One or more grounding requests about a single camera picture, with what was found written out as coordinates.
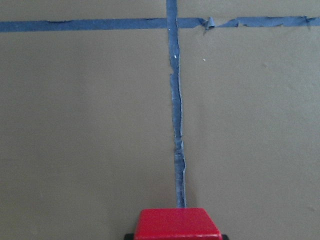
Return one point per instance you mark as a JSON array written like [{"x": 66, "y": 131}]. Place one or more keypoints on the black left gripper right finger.
[{"x": 225, "y": 237}]

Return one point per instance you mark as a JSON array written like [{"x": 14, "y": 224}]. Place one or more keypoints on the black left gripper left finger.
[{"x": 129, "y": 236}]

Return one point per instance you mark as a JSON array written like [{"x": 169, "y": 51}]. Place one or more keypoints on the red block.
[{"x": 176, "y": 224}]

